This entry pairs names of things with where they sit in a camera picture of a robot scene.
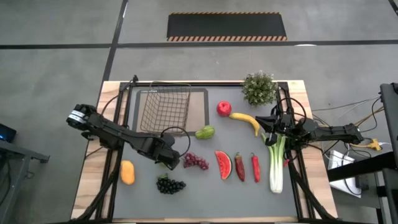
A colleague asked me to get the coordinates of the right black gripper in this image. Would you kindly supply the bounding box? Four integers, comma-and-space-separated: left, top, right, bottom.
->
255, 106, 300, 147

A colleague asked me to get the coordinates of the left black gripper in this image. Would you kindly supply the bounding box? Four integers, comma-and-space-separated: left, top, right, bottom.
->
145, 133, 182, 171

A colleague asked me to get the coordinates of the yellow banana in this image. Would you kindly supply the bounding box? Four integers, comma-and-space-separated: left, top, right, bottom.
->
228, 112, 261, 138

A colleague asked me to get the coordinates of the red grape bunch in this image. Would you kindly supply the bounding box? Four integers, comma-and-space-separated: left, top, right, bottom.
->
182, 152, 210, 171

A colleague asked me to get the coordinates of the black grape bunch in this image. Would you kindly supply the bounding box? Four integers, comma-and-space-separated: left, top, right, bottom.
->
155, 173, 187, 195

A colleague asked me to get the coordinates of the red apple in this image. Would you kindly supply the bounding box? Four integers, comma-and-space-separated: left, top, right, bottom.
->
216, 100, 233, 118

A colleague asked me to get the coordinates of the bright red chili pepper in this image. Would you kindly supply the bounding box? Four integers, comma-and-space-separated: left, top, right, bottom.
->
250, 152, 262, 184

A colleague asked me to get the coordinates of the dark red chili pepper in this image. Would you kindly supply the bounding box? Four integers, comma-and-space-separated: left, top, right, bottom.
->
234, 152, 246, 183

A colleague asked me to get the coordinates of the watermelon slice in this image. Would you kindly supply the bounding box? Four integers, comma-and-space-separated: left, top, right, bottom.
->
214, 150, 233, 181

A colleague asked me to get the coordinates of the green potted plant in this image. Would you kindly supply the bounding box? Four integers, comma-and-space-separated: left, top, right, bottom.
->
241, 70, 279, 108

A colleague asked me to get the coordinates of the orange mango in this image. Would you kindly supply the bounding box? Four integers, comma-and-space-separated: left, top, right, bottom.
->
119, 159, 136, 186

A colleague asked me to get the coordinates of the green bok choy stalk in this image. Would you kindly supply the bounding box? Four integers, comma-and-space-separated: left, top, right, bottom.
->
261, 132, 287, 195

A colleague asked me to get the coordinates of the brown mat with dark border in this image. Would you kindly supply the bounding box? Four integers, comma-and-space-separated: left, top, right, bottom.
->
132, 88, 210, 138

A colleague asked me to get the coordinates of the grey table mat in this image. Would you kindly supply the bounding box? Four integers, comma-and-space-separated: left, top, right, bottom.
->
112, 85, 299, 219

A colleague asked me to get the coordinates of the white box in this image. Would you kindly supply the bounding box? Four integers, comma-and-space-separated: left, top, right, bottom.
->
328, 149, 363, 198

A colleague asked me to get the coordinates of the black hazard-striped floor mat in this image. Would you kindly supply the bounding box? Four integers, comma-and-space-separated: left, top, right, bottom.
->
166, 11, 288, 42

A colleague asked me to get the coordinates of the yellow power plug splitter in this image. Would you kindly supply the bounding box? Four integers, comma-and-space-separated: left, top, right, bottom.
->
350, 138, 384, 152

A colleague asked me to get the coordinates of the black equipment cart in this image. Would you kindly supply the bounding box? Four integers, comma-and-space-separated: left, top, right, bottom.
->
326, 82, 398, 224

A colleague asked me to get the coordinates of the grey metal table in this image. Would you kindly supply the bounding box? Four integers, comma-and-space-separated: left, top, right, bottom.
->
0, 139, 50, 224

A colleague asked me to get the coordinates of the blue-lit black device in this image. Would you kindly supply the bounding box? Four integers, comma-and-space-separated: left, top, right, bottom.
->
0, 123, 17, 144

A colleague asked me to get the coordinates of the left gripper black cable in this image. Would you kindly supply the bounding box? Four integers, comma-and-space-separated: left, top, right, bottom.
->
160, 126, 192, 157

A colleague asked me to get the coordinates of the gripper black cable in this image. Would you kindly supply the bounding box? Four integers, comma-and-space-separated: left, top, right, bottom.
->
272, 96, 308, 131
160, 126, 192, 157

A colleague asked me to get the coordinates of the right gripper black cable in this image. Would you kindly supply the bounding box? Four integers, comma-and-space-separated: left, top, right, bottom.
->
272, 96, 308, 131

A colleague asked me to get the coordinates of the wire basket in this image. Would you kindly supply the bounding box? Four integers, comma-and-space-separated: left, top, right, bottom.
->
139, 81, 192, 135

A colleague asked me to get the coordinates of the black metal table frame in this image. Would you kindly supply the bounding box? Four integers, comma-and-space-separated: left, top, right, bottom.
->
70, 75, 340, 224

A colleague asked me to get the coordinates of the left arm base cable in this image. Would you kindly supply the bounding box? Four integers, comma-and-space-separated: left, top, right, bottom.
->
101, 74, 139, 116

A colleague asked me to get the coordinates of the floor cable bundle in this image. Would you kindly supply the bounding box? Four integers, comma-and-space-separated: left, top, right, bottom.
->
312, 96, 386, 150

